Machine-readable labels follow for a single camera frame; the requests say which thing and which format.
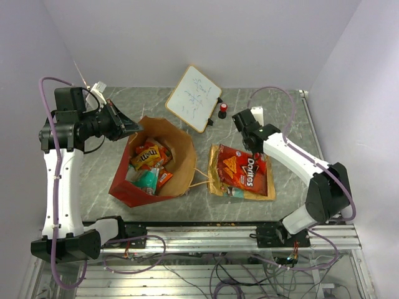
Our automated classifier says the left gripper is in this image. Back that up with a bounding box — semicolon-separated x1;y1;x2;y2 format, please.
80;98;144;141

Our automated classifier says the yellow M&M's packet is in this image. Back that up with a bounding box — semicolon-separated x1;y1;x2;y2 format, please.
131;145;161;170

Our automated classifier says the red paper bag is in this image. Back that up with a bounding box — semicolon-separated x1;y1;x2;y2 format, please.
109;116;202;207

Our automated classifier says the gold crispy snack bag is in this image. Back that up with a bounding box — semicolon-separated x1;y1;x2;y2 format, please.
208;145;276;201

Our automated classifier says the red Doritos bag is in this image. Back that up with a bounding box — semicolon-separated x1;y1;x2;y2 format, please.
216;145;268;196

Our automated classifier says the red KitKat packet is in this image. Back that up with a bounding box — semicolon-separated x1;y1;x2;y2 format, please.
140;149;172;170

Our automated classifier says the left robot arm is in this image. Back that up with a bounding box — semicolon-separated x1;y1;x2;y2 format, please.
31;85;143;263

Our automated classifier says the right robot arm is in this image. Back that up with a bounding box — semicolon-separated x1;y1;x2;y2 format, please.
232;109;353;247

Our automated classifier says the teal snack packet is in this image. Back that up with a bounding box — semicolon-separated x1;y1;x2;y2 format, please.
132;168;160;195

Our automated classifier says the orange small snack packet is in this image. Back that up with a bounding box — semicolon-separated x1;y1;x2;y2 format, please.
156;169;173;188

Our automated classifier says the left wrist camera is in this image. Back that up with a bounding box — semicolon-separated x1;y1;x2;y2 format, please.
85;81;107;109

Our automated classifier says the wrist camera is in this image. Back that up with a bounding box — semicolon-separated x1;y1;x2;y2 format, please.
250;107;264;126
85;81;107;109

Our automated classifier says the small whiteboard yellow frame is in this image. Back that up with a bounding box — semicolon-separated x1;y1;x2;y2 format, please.
165;65;222;133

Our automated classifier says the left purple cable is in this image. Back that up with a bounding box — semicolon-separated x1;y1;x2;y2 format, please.
39;77;90;290

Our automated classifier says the purple cable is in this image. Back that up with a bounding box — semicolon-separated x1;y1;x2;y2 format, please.
39;77;90;290
248;86;357;272

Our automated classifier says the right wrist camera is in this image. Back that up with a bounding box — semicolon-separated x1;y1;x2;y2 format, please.
250;107;264;126

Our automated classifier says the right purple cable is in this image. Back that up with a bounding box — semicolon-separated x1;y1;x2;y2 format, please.
248;86;357;272

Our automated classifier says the aluminium frame rail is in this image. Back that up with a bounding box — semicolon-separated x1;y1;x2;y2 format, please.
102;225;362;254

